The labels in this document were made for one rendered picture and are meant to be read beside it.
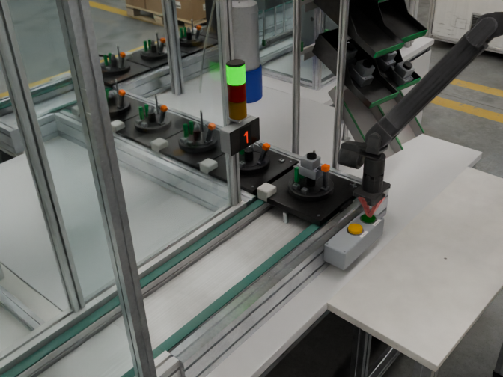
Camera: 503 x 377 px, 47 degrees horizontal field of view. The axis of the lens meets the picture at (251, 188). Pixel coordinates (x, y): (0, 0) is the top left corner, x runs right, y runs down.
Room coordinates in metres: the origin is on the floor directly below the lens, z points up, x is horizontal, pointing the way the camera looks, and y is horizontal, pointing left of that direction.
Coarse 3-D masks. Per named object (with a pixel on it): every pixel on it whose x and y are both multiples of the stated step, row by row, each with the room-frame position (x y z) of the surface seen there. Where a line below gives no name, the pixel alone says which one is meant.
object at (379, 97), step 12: (324, 36) 1.80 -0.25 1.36; (336, 36) 1.85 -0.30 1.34; (324, 48) 1.76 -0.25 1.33; (360, 48) 1.81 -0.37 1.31; (324, 60) 1.76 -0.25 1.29; (336, 60) 1.72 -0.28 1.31; (360, 60) 1.81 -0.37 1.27; (372, 60) 1.77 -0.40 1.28; (336, 72) 1.72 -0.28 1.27; (348, 72) 1.68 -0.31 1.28; (348, 84) 1.68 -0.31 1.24; (372, 84) 1.72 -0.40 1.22; (384, 84) 1.73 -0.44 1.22; (360, 96) 1.64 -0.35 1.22; (372, 96) 1.66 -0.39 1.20; (384, 96) 1.68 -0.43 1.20; (396, 96) 1.69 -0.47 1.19
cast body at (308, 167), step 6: (306, 156) 1.51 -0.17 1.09; (312, 156) 1.49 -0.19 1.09; (318, 156) 1.51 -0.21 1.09; (306, 162) 1.49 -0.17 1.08; (312, 162) 1.48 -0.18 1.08; (318, 162) 1.50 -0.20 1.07; (300, 168) 1.50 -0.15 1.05; (306, 168) 1.49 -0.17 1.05; (312, 168) 1.48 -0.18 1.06; (306, 174) 1.49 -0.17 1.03; (312, 174) 1.47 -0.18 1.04; (318, 174) 1.48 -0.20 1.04
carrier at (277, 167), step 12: (252, 144) 1.73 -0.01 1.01; (240, 156) 1.69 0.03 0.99; (252, 156) 1.67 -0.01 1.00; (276, 156) 1.72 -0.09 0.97; (240, 168) 1.61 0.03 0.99; (252, 168) 1.61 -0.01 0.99; (264, 168) 1.63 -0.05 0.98; (276, 168) 1.64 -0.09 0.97; (288, 168) 1.64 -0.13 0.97; (240, 180) 1.57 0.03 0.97; (252, 180) 1.57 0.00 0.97; (264, 180) 1.57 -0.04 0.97; (252, 192) 1.51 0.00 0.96
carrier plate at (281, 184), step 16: (288, 176) 1.59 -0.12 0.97; (336, 176) 1.58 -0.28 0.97; (288, 192) 1.49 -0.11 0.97; (336, 192) 1.48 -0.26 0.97; (352, 192) 1.48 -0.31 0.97; (288, 208) 1.41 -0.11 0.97; (304, 208) 1.40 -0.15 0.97; (320, 208) 1.40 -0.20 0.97; (336, 208) 1.40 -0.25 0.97; (320, 224) 1.34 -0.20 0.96
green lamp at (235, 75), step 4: (244, 64) 1.44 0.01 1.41; (228, 68) 1.42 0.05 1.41; (232, 68) 1.42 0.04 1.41; (236, 68) 1.42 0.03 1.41; (240, 68) 1.42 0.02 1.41; (244, 68) 1.43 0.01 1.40; (228, 72) 1.42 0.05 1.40; (232, 72) 1.42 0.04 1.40; (236, 72) 1.42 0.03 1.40; (240, 72) 1.42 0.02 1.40; (244, 72) 1.43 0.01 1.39; (228, 76) 1.43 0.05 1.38; (232, 76) 1.42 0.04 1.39; (236, 76) 1.42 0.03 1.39; (240, 76) 1.42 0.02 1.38; (244, 76) 1.43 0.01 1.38; (228, 80) 1.43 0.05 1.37; (232, 80) 1.42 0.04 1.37; (236, 80) 1.42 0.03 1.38; (240, 80) 1.42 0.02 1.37; (244, 80) 1.43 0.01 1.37; (228, 84) 1.43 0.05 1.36; (232, 84) 1.42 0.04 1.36; (236, 84) 1.42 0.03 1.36; (240, 84) 1.42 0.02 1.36
